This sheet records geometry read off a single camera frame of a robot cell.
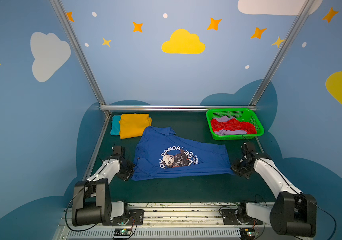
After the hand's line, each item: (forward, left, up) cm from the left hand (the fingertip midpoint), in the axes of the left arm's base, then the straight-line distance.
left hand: (136, 170), depth 89 cm
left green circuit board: (-31, +2, -1) cm, 31 cm away
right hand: (0, -59, +5) cm, 59 cm away
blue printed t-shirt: (+14, -14, -1) cm, 20 cm away
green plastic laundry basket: (+45, -79, +4) cm, 91 cm away
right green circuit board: (-30, -59, -2) cm, 66 cm away
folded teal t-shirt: (+30, +20, +1) cm, 36 cm away
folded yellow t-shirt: (+33, +7, +3) cm, 34 cm away
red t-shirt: (+35, -67, +4) cm, 76 cm away
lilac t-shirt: (+26, -58, +7) cm, 63 cm away
